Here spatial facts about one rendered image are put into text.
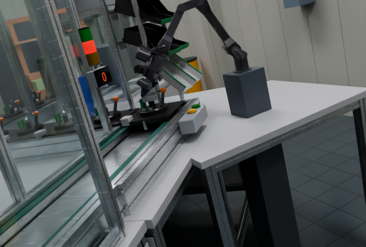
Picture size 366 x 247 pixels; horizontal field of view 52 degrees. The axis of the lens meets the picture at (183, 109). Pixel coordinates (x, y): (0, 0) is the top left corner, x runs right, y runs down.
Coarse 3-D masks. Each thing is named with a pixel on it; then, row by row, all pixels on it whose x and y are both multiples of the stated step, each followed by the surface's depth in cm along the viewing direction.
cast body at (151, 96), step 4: (152, 88) 177; (148, 92) 174; (152, 92) 176; (156, 92) 177; (144, 96) 175; (148, 96) 174; (152, 96) 174; (156, 96) 176; (144, 100) 176; (148, 100) 175; (152, 100) 174
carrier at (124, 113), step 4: (108, 112) 186; (112, 112) 189; (116, 112) 184; (120, 112) 188; (124, 112) 191; (128, 112) 189; (132, 112) 187; (112, 116) 181; (116, 116) 183; (120, 116) 185; (112, 120) 181; (116, 120) 180; (112, 124) 173; (116, 124) 173; (120, 124) 174
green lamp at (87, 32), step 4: (88, 28) 153; (80, 32) 153; (84, 32) 153; (88, 32) 153; (80, 36) 154; (84, 36) 153; (88, 36) 153; (92, 36) 155; (84, 40) 153; (88, 40) 154
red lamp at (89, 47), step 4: (92, 40) 155; (84, 44) 154; (88, 44) 154; (92, 44) 155; (84, 48) 155; (88, 48) 154; (92, 48) 155; (84, 52) 156; (88, 52) 155; (92, 52) 155
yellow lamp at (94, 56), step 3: (87, 54) 156; (90, 54) 155; (93, 54) 155; (96, 54) 156; (87, 57) 156; (90, 57) 155; (93, 57) 155; (96, 57) 156; (87, 60) 156; (90, 60) 155; (93, 60) 155; (96, 60) 156; (99, 60) 158; (90, 63) 156; (93, 63) 156; (96, 63) 156; (99, 63) 157
